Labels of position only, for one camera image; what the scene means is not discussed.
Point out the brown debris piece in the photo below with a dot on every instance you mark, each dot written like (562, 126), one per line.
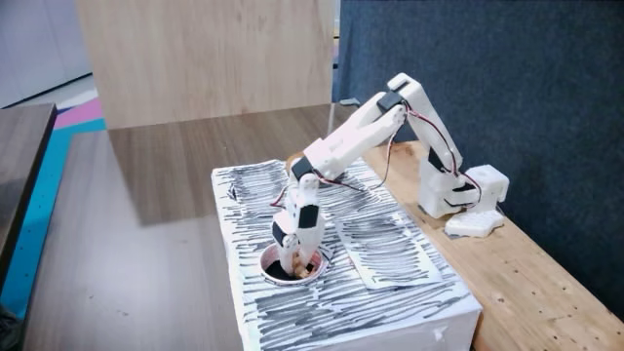
(303, 271)

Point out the dark wood table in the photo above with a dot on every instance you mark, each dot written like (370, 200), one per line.
(22, 170)

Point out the white box with black scribbles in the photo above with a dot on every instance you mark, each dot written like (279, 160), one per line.
(370, 302)

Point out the grey partition foot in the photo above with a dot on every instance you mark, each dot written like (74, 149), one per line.
(350, 102)

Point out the light wooden plank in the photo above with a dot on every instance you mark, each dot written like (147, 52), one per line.
(526, 283)

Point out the scribbled paper sheet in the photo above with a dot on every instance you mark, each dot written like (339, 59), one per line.
(390, 253)
(258, 183)

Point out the light wood panel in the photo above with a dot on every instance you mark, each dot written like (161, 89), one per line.
(209, 58)

